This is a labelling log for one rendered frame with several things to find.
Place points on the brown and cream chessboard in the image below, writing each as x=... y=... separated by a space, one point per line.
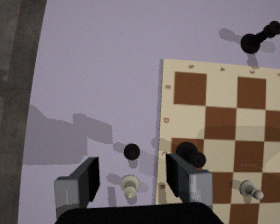
x=231 y=113

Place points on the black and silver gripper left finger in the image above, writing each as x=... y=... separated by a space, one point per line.
x=77 y=189

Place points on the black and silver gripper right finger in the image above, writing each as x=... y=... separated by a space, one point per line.
x=188 y=183

